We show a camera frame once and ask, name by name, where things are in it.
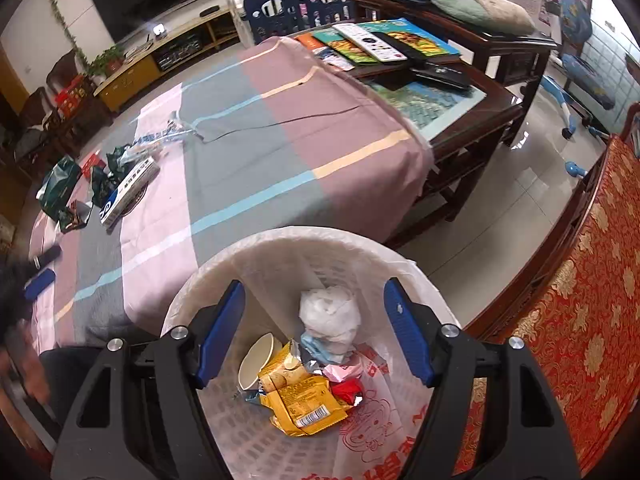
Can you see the yellow wooden television cabinet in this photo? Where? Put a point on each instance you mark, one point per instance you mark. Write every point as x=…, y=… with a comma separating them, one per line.
x=125, y=80

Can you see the green picture book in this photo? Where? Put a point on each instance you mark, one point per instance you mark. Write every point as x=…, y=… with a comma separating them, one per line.
x=345, y=52

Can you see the red gift box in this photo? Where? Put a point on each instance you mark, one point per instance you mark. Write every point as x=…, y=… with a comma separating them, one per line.
x=75, y=95

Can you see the small desk clock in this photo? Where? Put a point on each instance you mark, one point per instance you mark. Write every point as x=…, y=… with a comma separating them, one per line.
x=160, y=30

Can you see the white liner bag red print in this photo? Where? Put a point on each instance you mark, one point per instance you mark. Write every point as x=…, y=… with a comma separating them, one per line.
x=380, y=440

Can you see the potted green plant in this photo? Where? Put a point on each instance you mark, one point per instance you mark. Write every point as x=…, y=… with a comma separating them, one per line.
x=105, y=60

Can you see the pink plastic bag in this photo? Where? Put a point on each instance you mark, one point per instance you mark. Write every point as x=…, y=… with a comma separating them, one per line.
x=345, y=371

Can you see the green vine garland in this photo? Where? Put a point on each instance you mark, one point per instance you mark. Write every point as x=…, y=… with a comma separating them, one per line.
x=62, y=15

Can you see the blue face mask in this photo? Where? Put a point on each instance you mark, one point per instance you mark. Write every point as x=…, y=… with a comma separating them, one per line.
x=320, y=350

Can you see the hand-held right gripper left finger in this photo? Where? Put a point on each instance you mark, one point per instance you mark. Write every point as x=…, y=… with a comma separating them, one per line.
x=220, y=330

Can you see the dark round coaster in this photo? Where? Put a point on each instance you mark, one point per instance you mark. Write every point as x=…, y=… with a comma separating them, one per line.
x=138, y=203

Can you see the orange book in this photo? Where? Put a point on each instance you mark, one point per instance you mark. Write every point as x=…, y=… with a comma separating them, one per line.
x=307, y=42

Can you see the black stereo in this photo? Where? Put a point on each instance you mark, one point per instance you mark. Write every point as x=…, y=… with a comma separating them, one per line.
x=180, y=52

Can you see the dark green packet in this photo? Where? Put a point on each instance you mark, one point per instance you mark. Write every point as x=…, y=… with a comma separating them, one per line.
x=60, y=185

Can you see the long black remote control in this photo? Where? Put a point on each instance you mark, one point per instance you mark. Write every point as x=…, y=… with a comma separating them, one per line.
x=395, y=46

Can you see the small blue floor object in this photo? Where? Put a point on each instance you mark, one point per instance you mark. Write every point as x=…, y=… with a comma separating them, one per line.
x=575, y=168

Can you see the white playpen fence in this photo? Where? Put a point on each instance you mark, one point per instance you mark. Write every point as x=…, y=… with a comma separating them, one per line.
x=235, y=5

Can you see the small printed card packet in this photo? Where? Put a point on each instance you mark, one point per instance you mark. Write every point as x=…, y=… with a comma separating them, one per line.
x=337, y=60

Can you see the blue white long box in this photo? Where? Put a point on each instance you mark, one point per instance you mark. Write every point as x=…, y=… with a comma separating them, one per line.
x=130, y=187

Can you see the red white packet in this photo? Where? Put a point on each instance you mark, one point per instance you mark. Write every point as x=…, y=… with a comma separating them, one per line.
x=91, y=162

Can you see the navy playpen fence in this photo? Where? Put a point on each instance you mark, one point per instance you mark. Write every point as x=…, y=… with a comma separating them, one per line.
x=280, y=10

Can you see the white tissue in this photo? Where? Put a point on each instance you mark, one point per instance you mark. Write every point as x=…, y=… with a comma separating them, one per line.
x=330, y=310

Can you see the green plush cushion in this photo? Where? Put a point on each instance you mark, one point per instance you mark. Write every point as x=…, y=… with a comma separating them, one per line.
x=480, y=7

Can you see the dark brown wrapper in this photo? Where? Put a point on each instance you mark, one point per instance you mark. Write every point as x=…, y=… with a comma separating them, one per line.
x=75, y=216

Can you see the white paper cup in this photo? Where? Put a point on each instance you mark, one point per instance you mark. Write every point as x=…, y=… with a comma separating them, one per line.
x=257, y=360

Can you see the dark wood side table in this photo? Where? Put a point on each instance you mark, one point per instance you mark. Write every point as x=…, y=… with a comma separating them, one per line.
x=500, y=45

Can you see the red snack packet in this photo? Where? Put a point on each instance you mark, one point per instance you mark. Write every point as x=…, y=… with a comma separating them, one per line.
x=347, y=389

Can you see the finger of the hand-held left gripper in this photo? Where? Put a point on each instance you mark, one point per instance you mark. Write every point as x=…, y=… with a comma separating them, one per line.
x=40, y=283
x=47, y=256

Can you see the red patterned wooden sofa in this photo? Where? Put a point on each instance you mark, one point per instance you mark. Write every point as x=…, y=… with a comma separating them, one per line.
x=575, y=335

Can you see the white plastic wastebasket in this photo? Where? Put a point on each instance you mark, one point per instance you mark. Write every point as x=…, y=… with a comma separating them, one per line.
x=225, y=270

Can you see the dark wood glass coffee table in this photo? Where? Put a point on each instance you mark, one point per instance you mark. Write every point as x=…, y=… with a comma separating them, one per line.
x=475, y=105

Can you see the dark wooden armchair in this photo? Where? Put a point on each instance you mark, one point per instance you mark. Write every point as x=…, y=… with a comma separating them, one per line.
x=65, y=67
x=32, y=125

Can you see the dark green crumpled wrapper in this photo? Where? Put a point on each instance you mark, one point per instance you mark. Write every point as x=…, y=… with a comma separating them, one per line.
x=101, y=187

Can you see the small black speaker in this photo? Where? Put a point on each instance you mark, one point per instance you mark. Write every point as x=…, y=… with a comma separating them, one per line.
x=209, y=11

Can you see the short black remote control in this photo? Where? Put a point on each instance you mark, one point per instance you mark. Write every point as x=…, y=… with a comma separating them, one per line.
x=447, y=76

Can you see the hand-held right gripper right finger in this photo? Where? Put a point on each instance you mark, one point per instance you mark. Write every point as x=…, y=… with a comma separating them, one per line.
x=407, y=330

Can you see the white remote control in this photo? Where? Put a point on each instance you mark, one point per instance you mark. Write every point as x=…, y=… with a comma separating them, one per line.
x=360, y=40

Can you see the yellow snack packet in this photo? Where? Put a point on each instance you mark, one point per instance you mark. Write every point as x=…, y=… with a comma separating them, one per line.
x=300, y=400

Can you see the clear plastic bag blue print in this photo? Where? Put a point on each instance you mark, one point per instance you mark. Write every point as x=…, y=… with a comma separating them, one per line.
x=155, y=137

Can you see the dark wooden bench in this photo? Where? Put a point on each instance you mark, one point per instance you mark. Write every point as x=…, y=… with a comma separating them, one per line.
x=542, y=280

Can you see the blue child desk chair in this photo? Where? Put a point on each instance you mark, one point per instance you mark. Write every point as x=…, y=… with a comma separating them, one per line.
x=575, y=15

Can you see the striped pastel table cloth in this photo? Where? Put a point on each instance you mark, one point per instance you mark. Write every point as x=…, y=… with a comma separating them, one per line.
x=300, y=160

